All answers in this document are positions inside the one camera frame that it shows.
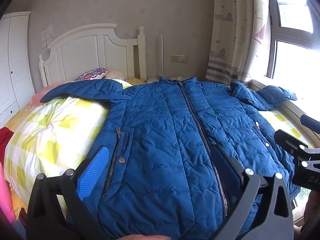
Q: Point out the pink cloth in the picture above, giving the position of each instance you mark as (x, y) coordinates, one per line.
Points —
(6, 202)

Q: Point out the patterned cartoon curtain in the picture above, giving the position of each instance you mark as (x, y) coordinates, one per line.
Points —
(241, 38)

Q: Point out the yellow white checkered bed quilt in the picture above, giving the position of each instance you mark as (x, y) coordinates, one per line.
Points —
(55, 136)

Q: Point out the window with dark frame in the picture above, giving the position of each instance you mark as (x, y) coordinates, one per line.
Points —
(294, 38)

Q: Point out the white wooden headboard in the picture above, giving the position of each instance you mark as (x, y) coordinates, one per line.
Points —
(90, 47)

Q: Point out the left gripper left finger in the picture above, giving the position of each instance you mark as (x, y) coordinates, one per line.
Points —
(56, 209)

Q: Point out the wall switch papers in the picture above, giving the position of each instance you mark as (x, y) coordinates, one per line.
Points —
(46, 36)

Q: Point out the peach checkered pillow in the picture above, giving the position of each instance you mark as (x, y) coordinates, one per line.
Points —
(114, 74)

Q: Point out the blue quilted puffer jacket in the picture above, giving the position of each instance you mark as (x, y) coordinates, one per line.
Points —
(160, 177)

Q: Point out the white wardrobe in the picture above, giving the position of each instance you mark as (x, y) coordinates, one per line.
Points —
(16, 84)

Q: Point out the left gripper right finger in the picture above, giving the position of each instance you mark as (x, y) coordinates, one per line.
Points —
(274, 219)

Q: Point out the colourful patterned pillow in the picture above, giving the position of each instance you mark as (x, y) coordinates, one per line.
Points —
(95, 74)

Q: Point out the red cloth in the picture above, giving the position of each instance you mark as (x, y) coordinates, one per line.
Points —
(5, 136)

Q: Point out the white bedside table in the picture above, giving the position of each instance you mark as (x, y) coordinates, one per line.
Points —
(172, 78)

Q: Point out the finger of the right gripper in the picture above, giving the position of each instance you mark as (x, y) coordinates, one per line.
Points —
(310, 123)
(290, 144)

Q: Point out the wall power socket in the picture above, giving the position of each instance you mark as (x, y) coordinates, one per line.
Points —
(178, 58)

